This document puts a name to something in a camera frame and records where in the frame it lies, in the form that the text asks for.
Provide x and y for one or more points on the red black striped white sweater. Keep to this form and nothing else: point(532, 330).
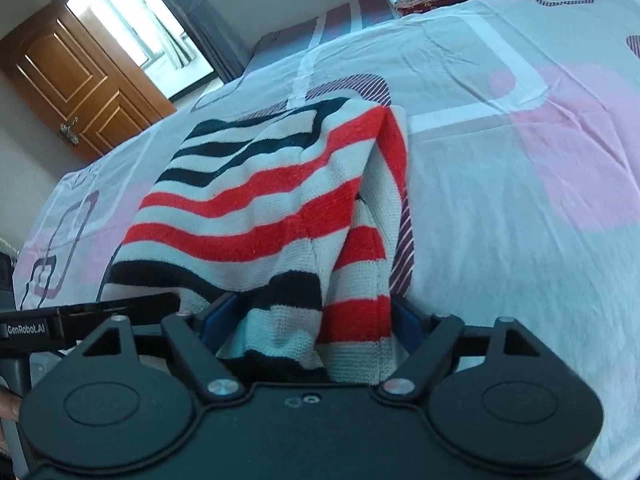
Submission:
point(280, 210)

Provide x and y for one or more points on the grey curtain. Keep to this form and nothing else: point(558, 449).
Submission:
point(205, 15)

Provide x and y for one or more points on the person's left hand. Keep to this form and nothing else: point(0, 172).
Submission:
point(9, 404)

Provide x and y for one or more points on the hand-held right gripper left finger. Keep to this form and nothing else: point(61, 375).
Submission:
point(217, 325)

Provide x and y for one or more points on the brown wooden door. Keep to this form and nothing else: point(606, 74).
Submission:
point(80, 95)

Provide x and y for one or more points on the bright side window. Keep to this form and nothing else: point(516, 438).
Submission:
point(130, 20)

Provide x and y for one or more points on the bed with patterned sheet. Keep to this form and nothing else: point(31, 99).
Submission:
point(500, 185)

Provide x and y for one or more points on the purple striped bed sheet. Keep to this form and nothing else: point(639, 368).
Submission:
point(340, 20)

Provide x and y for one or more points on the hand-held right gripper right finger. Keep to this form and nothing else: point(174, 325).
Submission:
point(407, 327)

